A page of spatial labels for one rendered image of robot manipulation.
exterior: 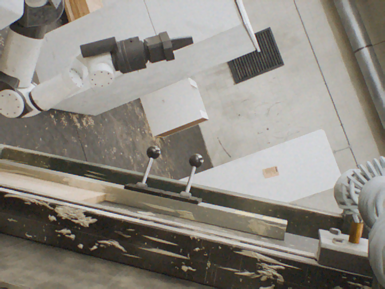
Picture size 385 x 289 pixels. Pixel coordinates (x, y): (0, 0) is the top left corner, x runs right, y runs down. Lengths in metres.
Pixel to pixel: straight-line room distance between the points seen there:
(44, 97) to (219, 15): 2.34
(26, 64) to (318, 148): 3.78
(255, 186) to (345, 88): 4.83
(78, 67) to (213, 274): 0.79
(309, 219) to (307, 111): 7.88
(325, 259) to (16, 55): 0.95
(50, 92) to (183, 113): 4.94
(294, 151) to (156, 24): 2.00
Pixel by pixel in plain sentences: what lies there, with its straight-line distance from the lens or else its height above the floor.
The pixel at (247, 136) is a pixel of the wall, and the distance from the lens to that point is 9.27.
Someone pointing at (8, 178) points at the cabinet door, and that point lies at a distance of 1.30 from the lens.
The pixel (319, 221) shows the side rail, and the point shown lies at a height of 1.79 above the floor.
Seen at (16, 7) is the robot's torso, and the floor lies 1.33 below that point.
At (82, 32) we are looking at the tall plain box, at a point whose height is 0.54.
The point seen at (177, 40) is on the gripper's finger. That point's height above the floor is 1.61.
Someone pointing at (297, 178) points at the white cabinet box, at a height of 1.65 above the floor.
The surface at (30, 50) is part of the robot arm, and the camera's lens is 1.33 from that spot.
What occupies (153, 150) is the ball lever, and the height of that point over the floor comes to 1.45.
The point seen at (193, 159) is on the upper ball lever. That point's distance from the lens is 1.22.
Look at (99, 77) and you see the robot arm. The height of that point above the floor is 1.40.
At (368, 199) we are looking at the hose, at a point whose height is 1.87.
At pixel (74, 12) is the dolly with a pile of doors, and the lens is 5.08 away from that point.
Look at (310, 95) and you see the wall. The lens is 9.26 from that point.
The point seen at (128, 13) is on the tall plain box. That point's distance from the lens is 3.73.
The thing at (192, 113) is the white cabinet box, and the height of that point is 0.61.
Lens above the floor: 1.82
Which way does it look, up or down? 13 degrees down
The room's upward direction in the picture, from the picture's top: 69 degrees clockwise
